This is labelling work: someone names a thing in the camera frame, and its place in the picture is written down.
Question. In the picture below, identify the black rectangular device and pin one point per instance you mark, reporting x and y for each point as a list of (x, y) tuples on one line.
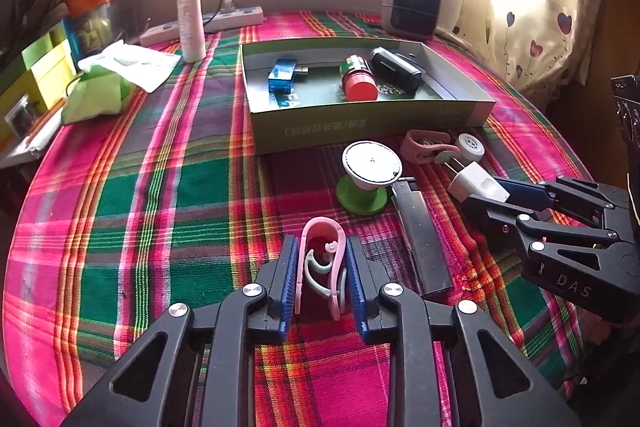
[(395, 67)]

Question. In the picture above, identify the green white suction holder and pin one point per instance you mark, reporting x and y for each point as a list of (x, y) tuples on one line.
[(370, 162)]

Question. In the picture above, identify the pink plastic clip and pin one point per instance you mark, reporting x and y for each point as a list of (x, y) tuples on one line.
[(412, 147), (320, 221)]

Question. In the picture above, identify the white plug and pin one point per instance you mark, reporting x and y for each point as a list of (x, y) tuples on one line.
[(228, 5)]

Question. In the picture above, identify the white side shelf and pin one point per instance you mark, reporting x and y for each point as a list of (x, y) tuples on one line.
[(25, 149)]

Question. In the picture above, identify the pink green plaid blanket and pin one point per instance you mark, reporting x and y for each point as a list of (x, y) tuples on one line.
[(150, 207)]

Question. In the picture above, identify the blue box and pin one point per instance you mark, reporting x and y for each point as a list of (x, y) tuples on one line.
[(71, 39)]

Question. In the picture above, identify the cream printed bedsheet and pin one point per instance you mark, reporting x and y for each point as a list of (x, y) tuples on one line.
[(470, 52)]

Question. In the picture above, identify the glass fish tank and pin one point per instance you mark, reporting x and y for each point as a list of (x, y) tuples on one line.
[(95, 27)]

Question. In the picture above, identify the lime green box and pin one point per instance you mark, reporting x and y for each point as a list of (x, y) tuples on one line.
[(42, 49)]

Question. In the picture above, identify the silver lighter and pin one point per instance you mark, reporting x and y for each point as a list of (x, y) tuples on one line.
[(420, 232)]

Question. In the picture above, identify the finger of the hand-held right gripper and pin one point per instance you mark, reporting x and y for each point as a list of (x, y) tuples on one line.
[(492, 214), (520, 193)]

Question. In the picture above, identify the white lotion tube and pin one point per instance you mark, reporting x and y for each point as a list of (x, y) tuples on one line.
[(191, 17)]

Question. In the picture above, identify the small clear container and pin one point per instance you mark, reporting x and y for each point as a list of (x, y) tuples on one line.
[(19, 116)]

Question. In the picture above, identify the white power strip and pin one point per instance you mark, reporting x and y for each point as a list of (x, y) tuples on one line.
[(240, 16)]

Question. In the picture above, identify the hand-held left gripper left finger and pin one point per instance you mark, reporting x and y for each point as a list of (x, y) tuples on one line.
[(289, 287)]

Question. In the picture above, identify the green tissue pack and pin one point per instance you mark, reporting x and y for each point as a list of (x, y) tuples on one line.
[(95, 97)]

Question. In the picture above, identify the yellow green box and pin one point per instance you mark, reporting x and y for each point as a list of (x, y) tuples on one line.
[(45, 82)]

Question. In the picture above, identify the white wall charger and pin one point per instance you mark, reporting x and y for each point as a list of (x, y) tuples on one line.
[(480, 182)]

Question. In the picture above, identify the green cardboard box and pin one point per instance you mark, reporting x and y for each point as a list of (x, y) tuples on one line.
[(350, 127)]

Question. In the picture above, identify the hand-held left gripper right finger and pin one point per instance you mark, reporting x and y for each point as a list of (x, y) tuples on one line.
[(356, 287)]

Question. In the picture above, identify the red-capped brown bottle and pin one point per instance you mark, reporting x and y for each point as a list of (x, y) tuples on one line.
[(360, 87)]

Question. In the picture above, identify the grey space heater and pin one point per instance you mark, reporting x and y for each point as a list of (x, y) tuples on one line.
[(410, 7)]

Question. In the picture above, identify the blue usb device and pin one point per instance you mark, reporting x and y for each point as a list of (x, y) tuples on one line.
[(282, 74)]

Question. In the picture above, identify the small white round device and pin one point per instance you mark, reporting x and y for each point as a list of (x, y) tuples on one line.
[(470, 147)]

